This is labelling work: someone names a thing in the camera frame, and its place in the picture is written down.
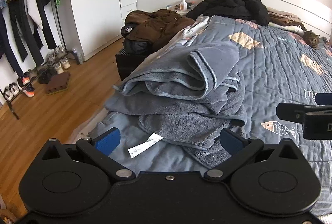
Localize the grey bottle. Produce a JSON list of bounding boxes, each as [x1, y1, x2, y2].
[[72, 48, 84, 65]]

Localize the black metal clothes rack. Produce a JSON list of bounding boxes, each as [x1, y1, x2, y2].
[[0, 0, 76, 121]]

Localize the brown paw slippers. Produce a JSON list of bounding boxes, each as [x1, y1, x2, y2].
[[46, 72, 72, 96]]

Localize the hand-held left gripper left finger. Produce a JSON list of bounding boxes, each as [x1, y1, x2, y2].
[[41, 128, 136, 183]]

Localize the white wardrobe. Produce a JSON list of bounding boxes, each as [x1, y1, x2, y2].
[[65, 0, 137, 61]]

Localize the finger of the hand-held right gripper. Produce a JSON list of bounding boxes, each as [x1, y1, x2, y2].
[[276, 103, 315, 125], [316, 93, 332, 106]]

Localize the row of hanging clothes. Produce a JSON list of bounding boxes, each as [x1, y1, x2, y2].
[[0, 0, 65, 78]]

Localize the black padded jacket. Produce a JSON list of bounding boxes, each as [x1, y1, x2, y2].
[[186, 0, 270, 27]]

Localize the row of shoes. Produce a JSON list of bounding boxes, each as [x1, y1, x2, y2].
[[0, 45, 72, 102]]

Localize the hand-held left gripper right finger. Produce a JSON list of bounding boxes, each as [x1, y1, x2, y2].
[[204, 128, 303, 182]]

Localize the blue-grey quilted fish-print bedspread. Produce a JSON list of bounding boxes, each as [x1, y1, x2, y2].
[[182, 15, 332, 178]]

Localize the brown folded blanket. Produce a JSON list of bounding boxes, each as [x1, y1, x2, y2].
[[266, 6, 303, 26]]

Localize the black cap with triangle patch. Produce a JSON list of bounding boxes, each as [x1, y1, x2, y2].
[[120, 23, 135, 38]]

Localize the brown padded jacket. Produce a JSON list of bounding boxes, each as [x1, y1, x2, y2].
[[124, 9, 195, 52]]

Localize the black shiny jacket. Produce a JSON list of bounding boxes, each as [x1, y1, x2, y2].
[[123, 38, 153, 55]]

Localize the black storage box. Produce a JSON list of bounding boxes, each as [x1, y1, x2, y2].
[[115, 48, 148, 82]]

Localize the tabby cat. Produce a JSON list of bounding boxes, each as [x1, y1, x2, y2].
[[302, 30, 320, 48]]

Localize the blue-grey fleece pajama top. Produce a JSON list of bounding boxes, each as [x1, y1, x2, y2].
[[113, 41, 240, 97]]

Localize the white paper garment tag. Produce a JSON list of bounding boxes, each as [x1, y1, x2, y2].
[[128, 133, 164, 157]]

